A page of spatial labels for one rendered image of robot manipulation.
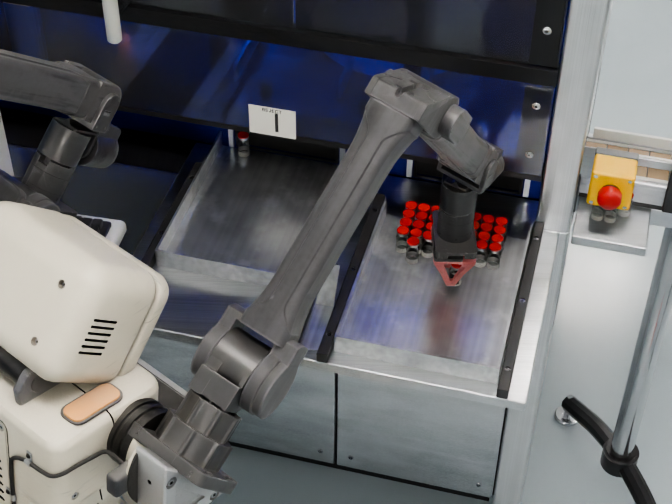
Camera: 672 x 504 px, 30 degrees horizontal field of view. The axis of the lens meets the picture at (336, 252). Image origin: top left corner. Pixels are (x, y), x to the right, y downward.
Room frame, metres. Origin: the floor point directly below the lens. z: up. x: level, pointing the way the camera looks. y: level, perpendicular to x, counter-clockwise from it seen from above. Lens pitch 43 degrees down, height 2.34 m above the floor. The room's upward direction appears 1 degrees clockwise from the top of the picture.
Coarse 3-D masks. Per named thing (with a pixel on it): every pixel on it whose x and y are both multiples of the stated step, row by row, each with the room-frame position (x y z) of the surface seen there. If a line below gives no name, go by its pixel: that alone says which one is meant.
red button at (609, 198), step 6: (606, 186) 1.60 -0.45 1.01; (600, 192) 1.59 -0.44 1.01; (606, 192) 1.58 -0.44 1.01; (612, 192) 1.58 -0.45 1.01; (618, 192) 1.59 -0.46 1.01; (600, 198) 1.58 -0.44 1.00; (606, 198) 1.58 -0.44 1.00; (612, 198) 1.58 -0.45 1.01; (618, 198) 1.58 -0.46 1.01; (600, 204) 1.58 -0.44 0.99; (606, 204) 1.58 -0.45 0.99; (612, 204) 1.58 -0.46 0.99; (618, 204) 1.58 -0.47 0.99
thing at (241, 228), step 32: (224, 160) 1.82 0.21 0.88; (256, 160) 1.82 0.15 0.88; (288, 160) 1.82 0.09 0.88; (192, 192) 1.71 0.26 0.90; (224, 192) 1.73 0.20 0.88; (256, 192) 1.73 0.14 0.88; (288, 192) 1.73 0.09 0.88; (320, 192) 1.73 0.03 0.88; (192, 224) 1.64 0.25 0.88; (224, 224) 1.64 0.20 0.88; (256, 224) 1.64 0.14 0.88; (288, 224) 1.64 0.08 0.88; (160, 256) 1.54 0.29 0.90; (192, 256) 1.52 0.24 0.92; (224, 256) 1.56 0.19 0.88; (256, 256) 1.56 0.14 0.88
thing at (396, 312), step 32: (384, 224) 1.65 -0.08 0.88; (384, 256) 1.56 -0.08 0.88; (512, 256) 1.57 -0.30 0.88; (352, 288) 1.45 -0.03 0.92; (384, 288) 1.49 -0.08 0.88; (416, 288) 1.49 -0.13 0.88; (448, 288) 1.49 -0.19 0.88; (480, 288) 1.49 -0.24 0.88; (512, 288) 1.49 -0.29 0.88; (352, 320) 1.41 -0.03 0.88; (384, 320) 1.41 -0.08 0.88; (416, 320) 1.41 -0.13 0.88; (448, 320) 1.41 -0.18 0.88; (480, 320) 1.41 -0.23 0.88; (352, 352) 1.34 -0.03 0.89; (384, 352) 1.32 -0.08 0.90; (416, 352) 1.31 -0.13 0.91; (448, 352) 1.34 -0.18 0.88; (480, 352) 1.34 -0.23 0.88
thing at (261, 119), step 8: (248, 104) 1.77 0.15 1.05; (256, 112) 1.76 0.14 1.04; (264, 112) 1.76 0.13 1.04; (272, 112) 1.76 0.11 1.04; (280, 112) 1.75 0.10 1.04; (288, 112) 1.75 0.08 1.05; (256, 120) 1.76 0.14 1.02; (264, 120) 1.76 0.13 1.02; (272, 120) 1.76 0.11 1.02; (280, 120) 1.75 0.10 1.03; (288, 120) 1.75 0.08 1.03; (256, 128) 1.76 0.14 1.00; (264, 128) 1.76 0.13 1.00; (272, 128) 1.76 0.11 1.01; (280, 128) 1.75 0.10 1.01; (288, 128) 1.75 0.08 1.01; (280, 136) 1.75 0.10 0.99; (288, 136) 1.75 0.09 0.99
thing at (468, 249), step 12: (432, 216) 1.53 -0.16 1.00; (444, 216) 1.47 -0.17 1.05; (456, 216) 1.46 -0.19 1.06; (468, 216) 1.47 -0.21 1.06; (444, 228) 1.47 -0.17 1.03; (456, 228) 1.46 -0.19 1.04; (468, 228) 1.47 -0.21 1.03; (444, 240) 1.47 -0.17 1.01; (456, 240) 1.46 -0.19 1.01; (468, 240) 1.47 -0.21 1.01; (444, 252) 1.44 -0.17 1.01; (456, 252) 1.44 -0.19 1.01; (468, 252) 1.44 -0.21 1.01
